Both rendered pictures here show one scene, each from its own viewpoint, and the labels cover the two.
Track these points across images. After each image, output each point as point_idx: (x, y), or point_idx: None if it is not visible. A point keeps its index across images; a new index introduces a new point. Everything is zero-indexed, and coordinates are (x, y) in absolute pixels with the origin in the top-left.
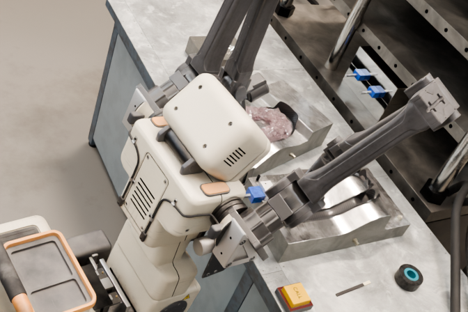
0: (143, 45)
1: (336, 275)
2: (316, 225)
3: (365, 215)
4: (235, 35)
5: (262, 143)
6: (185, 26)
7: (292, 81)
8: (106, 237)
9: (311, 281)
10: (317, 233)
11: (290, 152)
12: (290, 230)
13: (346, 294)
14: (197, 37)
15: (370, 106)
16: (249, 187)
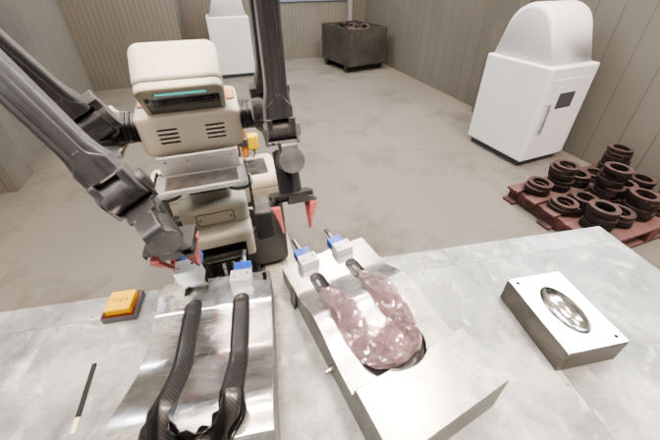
0: (522, 247)
1: (117, 378)
2: (172, 330)
3: (132, 404)
4: (253, 38)
5: (130, 74)
6: (621, 301)
7: None
8: (262, 211)
9: (131, 338)
10: (159, 326)
11: (330, 359)
12: (179, 292)
13: (85, 380)
14: (565, 280)
15: None
16: (249, 261)
